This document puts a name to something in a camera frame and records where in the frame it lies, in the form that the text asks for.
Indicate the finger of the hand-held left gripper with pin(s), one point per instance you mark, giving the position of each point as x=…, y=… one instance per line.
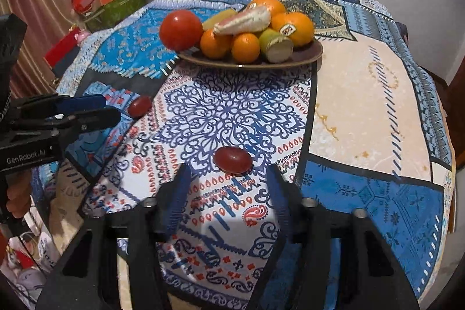
x=85, y=102
x=98, y=118

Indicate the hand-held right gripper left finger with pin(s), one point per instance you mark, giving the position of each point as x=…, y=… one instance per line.
x=174, y=201

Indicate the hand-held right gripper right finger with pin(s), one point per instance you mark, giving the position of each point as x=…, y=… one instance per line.
x=281, y=193

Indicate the red jujube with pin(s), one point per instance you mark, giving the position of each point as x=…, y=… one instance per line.
x=232, y=160
x=141, y=106

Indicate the red tomato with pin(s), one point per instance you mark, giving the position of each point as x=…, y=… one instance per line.
x=180, y=30

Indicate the small mandarin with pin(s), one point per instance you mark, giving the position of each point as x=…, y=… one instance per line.
x=245, y=48
x=214, y=45

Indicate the brown round plate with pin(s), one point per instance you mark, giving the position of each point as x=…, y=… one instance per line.
x=301, y=57

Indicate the green cut cucumber piece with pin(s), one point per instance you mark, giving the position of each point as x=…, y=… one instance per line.
x=276, y=45

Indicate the yellow banana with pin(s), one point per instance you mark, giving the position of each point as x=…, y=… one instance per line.
x=218, y=18

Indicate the white pink pomelo wedge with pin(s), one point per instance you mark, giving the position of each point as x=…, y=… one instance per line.
x=243, y=21

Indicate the person's left hand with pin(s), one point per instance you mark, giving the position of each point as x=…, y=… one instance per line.
x=20, y=193

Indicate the large red box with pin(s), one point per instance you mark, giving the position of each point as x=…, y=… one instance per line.
x=60, y=54

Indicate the pink toy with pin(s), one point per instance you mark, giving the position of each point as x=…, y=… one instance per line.
x=80, y=37

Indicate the white printed bag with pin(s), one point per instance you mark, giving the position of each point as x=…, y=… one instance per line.
x=27, y=259

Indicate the striped pink curtain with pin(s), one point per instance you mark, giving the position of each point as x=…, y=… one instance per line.
x=36, y=5

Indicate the large orange with sticker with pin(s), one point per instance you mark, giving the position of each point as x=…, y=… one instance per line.
x=299, y=26

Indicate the large plain orange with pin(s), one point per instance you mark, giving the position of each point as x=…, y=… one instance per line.
x=272, y=6

